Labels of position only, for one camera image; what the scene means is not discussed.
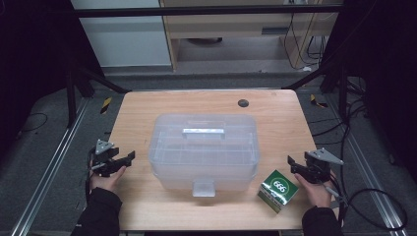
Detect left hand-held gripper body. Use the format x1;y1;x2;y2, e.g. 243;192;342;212
90;139;121;178

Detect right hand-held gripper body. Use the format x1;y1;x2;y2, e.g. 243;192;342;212
303;147;344;185

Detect green and white carton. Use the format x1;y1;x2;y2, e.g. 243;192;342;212
257;169;300;214

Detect clear plastic storage box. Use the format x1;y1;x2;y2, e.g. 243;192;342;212
148;112;261;199

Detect person's left hand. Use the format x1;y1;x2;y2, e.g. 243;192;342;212
89;165;127;195

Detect person's right hand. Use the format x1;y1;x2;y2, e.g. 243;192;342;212
293;170;337;209

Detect yellow and black tape strip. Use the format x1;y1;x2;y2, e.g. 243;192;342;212
99;96;113;115
309;93;328;109

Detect black metal stand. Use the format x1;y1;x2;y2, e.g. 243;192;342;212
281;62;349;123
64;63;132;130

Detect black curtain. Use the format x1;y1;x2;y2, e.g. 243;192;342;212
323;0;417;185
0;0;104;161

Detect white cabinet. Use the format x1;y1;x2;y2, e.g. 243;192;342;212
70;0;173;68

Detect light wooden desk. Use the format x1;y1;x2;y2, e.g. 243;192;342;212
159;0;343;72

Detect black floor cables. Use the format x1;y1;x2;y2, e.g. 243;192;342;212
309;78;369;147

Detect aluminium floor rail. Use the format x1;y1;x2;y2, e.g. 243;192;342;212
11;97;91;236
328;94;411;236

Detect thin black floor cable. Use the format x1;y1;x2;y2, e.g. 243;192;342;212
19;112;49;134

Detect bundle of hanging desk cables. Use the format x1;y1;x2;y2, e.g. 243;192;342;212
283;13;329;72

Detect black horizontal frame bar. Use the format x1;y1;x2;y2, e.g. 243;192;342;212
73;4;343;19

